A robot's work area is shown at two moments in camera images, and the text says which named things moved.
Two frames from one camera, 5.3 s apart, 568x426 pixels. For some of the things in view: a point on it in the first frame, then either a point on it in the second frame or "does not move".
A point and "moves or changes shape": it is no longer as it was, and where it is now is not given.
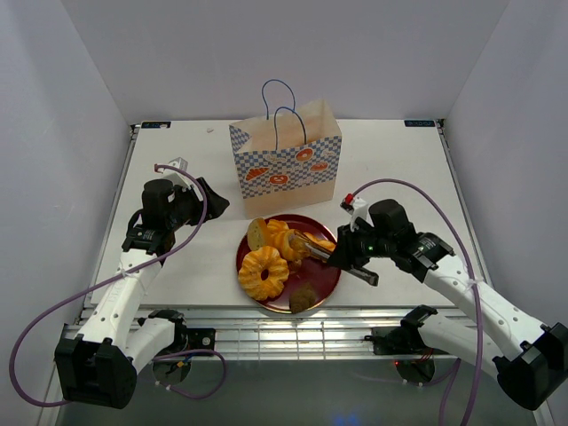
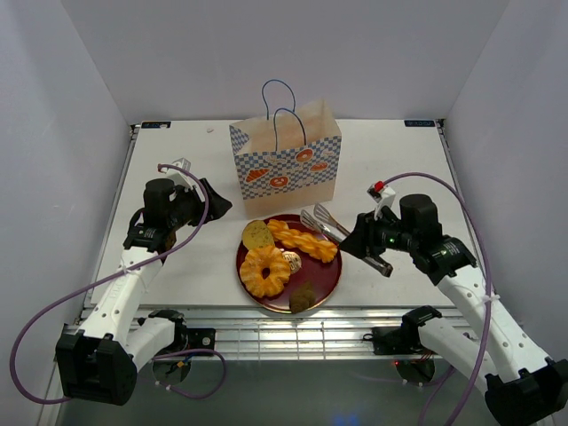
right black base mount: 396,341 does not move
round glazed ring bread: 250,273 does not move
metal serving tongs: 327,251 to 324,223
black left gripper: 217,204 does not move
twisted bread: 280,225 moves or changes shape
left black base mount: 194,339 does not move
